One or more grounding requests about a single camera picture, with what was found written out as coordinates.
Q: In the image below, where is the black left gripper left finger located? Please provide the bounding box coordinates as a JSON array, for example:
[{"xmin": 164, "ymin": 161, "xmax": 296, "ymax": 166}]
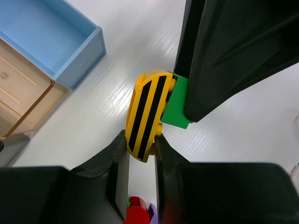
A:
[{"xmin": 0, "ymin": 131, "xmax": 129, "ymax": 224}]

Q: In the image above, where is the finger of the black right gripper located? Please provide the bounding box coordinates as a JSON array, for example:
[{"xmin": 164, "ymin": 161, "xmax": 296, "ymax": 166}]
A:
[{"xmin": 174, "ymin": 0, "xmax": 299, "ymax": 122}]

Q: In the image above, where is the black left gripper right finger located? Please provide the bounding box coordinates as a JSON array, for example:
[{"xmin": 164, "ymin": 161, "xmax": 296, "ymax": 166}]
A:
[{"xmin": 154, "ymin": 136, "xmax": 299, "ymax": 224}]

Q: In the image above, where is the purple rounded lego plate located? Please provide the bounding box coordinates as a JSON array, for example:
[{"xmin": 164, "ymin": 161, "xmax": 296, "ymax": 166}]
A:
[{"xmin": 148, "ymin": 203, "xmax": 158, "ymax": 224}]

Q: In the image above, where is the red rounded lego brick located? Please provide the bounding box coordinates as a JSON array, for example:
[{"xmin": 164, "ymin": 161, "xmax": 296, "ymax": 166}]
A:
[{"xmin": 123, "ymin": 196, "xmax": 150, "ymax": 224}]

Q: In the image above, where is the green lego brick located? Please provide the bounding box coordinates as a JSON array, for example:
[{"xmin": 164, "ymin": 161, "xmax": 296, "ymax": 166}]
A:
[{"xmin": 161, "ymin": 73, "xmax": 192, "ymax": 129}]

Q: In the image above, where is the yellow striped curved lego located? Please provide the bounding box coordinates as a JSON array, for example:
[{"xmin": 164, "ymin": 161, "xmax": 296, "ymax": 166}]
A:
[{"xmin": 125, "ymin": 69, "xmax": 176, "ymax": 162}]

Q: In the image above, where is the amber transparent container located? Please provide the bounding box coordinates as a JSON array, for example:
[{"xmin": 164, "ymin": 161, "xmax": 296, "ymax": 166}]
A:
[{"xmin": 0, "ymin": 41, "xmax": 68, "ymax": 140}]

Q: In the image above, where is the blue container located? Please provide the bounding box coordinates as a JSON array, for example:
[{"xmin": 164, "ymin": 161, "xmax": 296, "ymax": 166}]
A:
[{"xmin": 0, "ymin": 0, "xmax": 106, "ymax": 90}]

